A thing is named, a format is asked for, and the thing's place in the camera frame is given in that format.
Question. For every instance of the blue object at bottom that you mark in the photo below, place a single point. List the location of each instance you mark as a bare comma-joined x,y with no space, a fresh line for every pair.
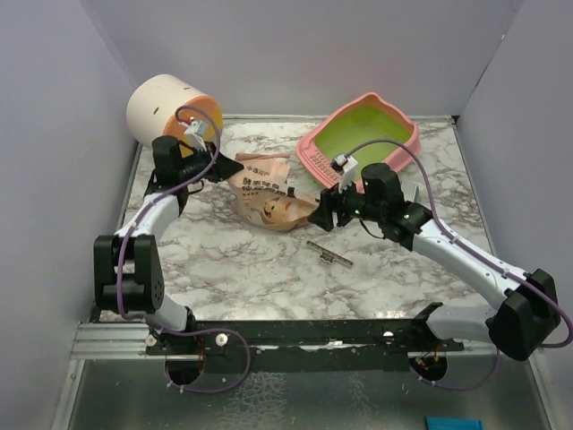
448,423

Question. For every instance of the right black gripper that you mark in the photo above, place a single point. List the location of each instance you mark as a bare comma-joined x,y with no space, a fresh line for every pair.
331,201

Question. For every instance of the pink green litter box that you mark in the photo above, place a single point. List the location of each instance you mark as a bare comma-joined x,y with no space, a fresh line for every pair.
366,118

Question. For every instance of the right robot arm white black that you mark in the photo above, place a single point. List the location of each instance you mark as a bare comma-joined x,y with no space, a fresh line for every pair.
518,314

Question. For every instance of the cream orange cylinder container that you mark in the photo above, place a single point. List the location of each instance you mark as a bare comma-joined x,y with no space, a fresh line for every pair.
150,111

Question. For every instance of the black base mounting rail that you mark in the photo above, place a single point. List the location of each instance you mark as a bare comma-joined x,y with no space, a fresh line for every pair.
295,346

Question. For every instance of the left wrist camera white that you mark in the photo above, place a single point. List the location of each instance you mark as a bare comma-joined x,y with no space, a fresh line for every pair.
194,134

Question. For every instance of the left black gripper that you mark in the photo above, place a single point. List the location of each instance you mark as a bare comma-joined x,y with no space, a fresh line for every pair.
223,167

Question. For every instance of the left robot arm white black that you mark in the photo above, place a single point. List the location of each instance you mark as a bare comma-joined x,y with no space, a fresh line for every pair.
128,277

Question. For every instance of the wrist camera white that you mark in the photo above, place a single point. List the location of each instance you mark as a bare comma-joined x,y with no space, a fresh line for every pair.
194,134
346,166

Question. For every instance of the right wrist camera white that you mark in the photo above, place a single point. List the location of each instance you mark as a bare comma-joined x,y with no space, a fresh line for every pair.
346,166

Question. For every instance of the beige cat litter bag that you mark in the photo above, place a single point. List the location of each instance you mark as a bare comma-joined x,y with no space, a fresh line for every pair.
263,196

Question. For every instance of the grey metal scoop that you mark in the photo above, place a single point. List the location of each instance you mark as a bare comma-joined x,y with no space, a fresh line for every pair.
410,191

